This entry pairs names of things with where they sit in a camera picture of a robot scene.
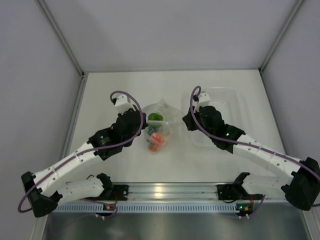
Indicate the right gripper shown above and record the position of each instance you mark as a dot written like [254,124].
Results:
[190,120]

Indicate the clear plastic basket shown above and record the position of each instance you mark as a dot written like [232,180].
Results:
[210,122]

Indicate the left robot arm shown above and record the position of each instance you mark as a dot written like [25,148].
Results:
[52,187]

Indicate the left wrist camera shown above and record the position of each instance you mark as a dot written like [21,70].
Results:
[122,103]

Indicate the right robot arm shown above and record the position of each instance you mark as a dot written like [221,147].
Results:
[296,180]

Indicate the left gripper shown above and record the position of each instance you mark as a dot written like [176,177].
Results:
[139,125]

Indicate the aluminium mounting rail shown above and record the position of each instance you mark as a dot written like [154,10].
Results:
[170,191]

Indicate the slotted cable duct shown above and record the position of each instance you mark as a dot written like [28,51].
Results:
[184,207]

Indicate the fake dark green vegetable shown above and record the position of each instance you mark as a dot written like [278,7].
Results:
[152,130]

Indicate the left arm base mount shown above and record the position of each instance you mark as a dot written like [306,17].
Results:
[120,192]

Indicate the fake red cherry tomatoes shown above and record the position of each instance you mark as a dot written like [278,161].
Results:
[153,147]

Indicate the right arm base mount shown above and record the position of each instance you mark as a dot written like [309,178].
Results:
[231,192]

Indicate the clear zip top bag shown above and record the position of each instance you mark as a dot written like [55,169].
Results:
[172,120]

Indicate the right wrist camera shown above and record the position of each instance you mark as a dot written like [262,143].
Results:
[201,100]

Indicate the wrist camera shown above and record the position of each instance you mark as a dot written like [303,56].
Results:
[201,100]
[122,103]

